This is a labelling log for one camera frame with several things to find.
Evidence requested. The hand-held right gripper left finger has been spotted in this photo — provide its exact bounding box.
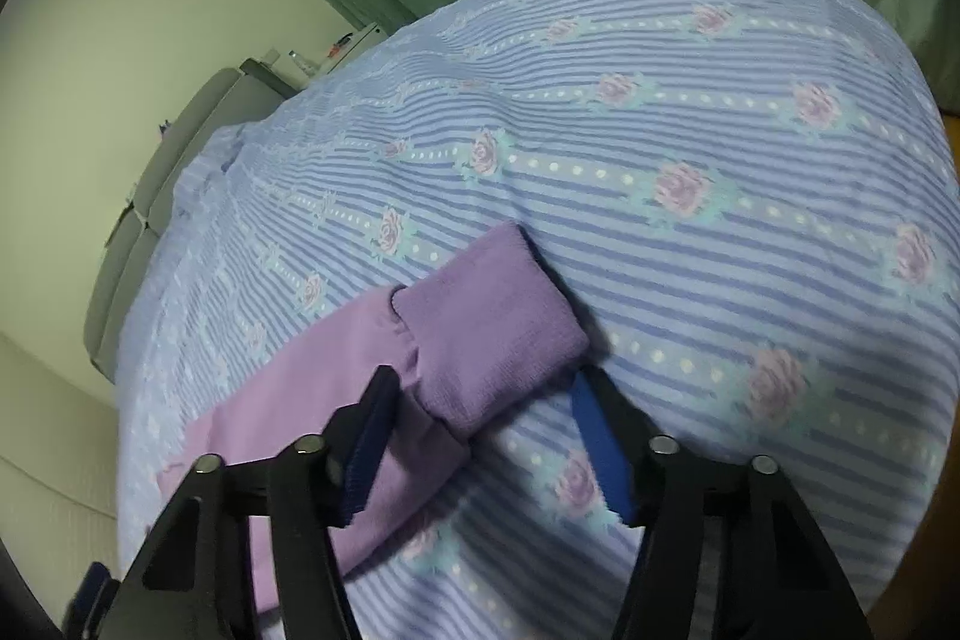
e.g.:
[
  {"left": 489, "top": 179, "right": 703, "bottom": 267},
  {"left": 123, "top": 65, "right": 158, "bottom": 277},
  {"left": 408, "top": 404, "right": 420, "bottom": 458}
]
[{"left": 75, "top": 364, "right": 399, "bottom": 640}]

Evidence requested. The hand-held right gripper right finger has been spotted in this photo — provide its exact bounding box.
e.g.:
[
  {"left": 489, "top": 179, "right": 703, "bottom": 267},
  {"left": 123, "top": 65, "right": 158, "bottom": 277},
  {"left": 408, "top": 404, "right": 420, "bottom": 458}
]
[{"left": 568, "top": 368, "right": 875, "bottom": 640}]

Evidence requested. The purple garment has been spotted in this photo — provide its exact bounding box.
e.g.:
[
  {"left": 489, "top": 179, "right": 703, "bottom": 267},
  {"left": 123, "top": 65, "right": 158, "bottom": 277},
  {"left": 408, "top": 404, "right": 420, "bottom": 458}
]
[{"left": 154, "top": 220, "right": 591, "bottom": 615}]

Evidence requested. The beige wardrobe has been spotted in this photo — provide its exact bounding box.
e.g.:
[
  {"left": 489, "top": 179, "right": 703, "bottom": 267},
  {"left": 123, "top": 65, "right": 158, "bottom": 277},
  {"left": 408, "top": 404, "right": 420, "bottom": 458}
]
[{"left": 0, "top": 332, "right": 143, "bottom": 585}]

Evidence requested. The grey padded headboard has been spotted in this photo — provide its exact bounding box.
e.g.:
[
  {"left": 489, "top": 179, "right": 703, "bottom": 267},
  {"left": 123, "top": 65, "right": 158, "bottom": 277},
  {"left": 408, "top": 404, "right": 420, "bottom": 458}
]
[{"left": 82, "top": 56, "right": 308, "bottom": 386}]

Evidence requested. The floral striped blue bedsheet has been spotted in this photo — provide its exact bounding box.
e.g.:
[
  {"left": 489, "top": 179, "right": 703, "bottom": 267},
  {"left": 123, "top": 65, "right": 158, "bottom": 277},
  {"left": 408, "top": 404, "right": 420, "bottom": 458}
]
[{"left": 112, "top": 0, "right": 960, "bottom": 640}]

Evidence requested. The white nightstand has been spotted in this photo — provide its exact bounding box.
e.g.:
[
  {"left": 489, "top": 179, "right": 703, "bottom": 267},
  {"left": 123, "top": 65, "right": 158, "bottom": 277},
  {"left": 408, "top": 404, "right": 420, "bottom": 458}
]
[{"left": 319, "top": 21, "right": 392, "bottom": 80}]

